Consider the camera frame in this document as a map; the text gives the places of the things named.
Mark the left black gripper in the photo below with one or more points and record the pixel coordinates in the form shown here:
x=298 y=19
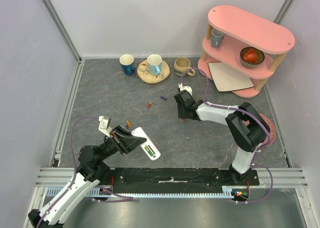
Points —
x=124 y=140

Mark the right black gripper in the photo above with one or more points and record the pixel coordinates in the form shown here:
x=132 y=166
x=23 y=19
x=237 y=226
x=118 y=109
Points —
x=182 y=104

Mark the green battery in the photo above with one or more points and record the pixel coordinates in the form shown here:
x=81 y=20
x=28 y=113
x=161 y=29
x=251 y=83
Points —
x=149 y=150

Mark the white remote control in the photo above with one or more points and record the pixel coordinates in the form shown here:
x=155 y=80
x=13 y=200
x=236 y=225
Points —
x=147 y=143

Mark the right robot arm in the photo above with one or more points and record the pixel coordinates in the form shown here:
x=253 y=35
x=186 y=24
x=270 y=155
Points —
x=248 y=128

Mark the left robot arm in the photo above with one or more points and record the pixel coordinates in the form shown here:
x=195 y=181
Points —
x=90 y=173

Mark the beige ceramic mug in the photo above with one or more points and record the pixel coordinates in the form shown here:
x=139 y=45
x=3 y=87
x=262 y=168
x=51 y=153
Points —
x=181 y=65

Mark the white square plate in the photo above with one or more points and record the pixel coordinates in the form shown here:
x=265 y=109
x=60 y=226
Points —
x=228 y=79

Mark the light blue mug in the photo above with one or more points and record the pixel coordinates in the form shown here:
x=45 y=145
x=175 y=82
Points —
x=154 y=63

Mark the beige floral saucer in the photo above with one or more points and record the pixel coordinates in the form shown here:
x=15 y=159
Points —
x=145 y=75

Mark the grey mug on shelf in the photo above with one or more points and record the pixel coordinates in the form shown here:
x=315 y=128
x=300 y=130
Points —
x=216 y=37

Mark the dark blue mug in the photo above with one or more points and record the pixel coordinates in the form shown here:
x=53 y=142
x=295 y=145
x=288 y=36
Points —
x=127 y=64

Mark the patterned dark bowl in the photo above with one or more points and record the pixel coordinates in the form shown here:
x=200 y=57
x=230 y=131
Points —
x=260 y=54

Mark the red cup in bowl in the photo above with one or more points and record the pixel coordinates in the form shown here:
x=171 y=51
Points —
x=250 y=56

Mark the pink three-tier shelf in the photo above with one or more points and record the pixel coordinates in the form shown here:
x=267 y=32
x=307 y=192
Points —
x=247 y=43

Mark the pink dotted plate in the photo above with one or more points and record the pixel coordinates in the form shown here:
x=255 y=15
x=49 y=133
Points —
x=272 y=132

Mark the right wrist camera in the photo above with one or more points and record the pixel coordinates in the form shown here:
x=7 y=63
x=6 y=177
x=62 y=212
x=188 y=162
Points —
x=186 y=88

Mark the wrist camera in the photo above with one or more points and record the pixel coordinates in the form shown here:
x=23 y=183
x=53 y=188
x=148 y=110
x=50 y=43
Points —
x=186 y=88
x=104 y=125

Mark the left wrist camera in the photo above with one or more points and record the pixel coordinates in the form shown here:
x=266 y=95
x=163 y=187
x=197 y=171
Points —
x=104 y=125

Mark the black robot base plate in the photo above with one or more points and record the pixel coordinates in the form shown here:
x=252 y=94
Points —
x=175 y=180

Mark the white cable duct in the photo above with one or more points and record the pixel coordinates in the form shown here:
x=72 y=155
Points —
x=226 y=193

